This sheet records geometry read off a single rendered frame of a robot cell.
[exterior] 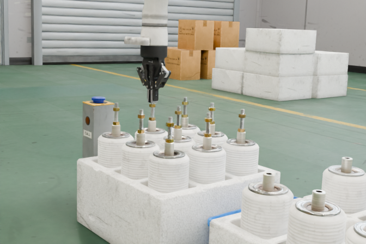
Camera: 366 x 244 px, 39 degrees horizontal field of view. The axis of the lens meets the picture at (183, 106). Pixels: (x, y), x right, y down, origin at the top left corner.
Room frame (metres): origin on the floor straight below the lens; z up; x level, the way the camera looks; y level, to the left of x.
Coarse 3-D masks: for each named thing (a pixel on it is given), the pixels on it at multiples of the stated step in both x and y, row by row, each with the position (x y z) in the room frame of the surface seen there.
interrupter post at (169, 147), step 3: (165, 144) 1.15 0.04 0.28; (168, 144) 1.15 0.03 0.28; (171, 144) 1.15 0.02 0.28; (165, 147) 1.15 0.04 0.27; (168, 147) 1.15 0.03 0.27; (171, 147) 1.15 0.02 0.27; (165, 150) 1.15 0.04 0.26; (168, 150) 1.15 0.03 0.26; (171, 150) 1.15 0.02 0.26; (165, 153) 1.15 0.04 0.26; (168, 153) 1.15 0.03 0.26; (171, 153) 1.15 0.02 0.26
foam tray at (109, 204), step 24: (96, 168) 1.28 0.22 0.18; (120, 168) 1.27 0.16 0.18; (264, 168) 1.32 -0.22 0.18; (96, 192) 1.27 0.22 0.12; (120, 192) 1.18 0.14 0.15; (144, 192) 1.10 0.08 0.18; (192, 192) 1.11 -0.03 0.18; (216, 192) 1.15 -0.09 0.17; (240, 192) 1.20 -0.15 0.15; (96, 216) 1.26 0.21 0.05; (120, 216) 1.17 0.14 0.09; (144, 216) 1.10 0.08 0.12; (168, 216) 1.06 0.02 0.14; (192, 216) 1.11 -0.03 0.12; (120, 240) 1.17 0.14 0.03; (144, 240) 1.09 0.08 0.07; (168, 240) 1.06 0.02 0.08; (192, 240) 1.11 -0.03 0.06
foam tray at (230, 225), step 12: (228, 216) 0.96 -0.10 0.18; (240, 216) 0.97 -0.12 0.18; (348, 216) 0.99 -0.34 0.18; (360, 216) 0.99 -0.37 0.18; (216, 228) 0.93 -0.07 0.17; (228, 228) 0.90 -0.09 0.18; (240, 228) 0.91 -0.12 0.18; (348, 228) 0.97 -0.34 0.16; (216, 240) 0.92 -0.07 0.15; (228, 240) 0.90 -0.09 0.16; (240, 240) 0.87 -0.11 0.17; (252, 240) 0.85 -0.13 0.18; (264, 240) 0.85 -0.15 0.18; (276, 240) 0.86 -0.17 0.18
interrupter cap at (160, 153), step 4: (156, 152) 1.16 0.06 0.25; (160, 152) 1.17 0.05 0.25; (176, 152) 1.17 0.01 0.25; (180, 152) 1.17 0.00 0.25; (184, 152) 1.17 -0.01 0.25; (156, 156) 1.13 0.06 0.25; (160, 156) 1.13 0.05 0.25; (164, 156) 1.13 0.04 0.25; (168, 156) 1.13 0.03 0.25; (172, 156) 1.13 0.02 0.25; (176, 156) 1.13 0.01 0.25; (180, 156) 1.13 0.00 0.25; (184, 156) 1.15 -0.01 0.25
